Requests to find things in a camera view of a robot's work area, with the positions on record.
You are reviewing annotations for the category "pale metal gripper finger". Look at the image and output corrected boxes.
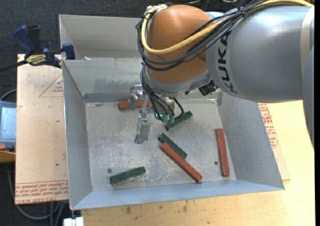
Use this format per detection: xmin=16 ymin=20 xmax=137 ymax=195
xmin=133 ymin=115 xmax=152 ymax=145
xmin=128 ymin=85 xmax=144 ymax=110

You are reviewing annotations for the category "red-brown flat block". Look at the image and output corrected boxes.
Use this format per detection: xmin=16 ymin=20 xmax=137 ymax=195
xmin=215 ymin=128 xmax=231 ymax=178
xmin=117 ymin=99 xmax=152 ymax=111
xmin=159 ymin=142 xmax=204 ymax=184

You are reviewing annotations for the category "dark green flat block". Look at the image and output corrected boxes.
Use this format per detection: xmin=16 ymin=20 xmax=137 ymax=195
xmin=164 ymin=110 xmax=194 ymax=132
xmin=157 ymin=132 xmax=189 ymax=160
xmin=109 ymin=165 xmax=147 ymax=186

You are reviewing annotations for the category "grey metal bin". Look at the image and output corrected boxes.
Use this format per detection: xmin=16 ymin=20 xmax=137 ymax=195
xmin=59 ymin=14 xmax=285 ymax=211

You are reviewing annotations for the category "brown cardboard board red print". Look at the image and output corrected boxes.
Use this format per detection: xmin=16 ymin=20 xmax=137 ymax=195
xmin=14 ymin=53 xmax=292 ymax=206

